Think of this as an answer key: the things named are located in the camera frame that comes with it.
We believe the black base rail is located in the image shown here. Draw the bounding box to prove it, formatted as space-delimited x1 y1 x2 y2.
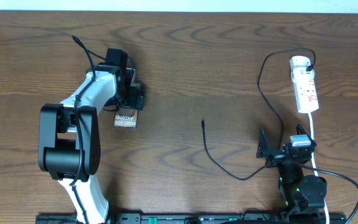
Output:
35 212 347 224

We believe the black charger cable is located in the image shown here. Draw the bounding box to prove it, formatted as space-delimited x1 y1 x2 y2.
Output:
201 48 317 182

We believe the white charger adapter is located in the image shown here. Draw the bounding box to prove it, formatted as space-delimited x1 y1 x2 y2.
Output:
290 55 311 70

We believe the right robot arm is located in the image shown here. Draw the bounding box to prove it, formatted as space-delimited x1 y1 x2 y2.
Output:
256 125 327 223

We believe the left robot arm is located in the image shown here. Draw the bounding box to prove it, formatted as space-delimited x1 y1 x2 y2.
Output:
38 64 144 223

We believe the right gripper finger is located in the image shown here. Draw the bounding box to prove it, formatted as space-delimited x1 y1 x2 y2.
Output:
296 124 308 135
256 128 269 159

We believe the white power strip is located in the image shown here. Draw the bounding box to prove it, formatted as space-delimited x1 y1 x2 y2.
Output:
291 67 319 114

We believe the white power strip cord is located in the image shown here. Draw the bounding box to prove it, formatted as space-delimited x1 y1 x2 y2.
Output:
307 112 331 224

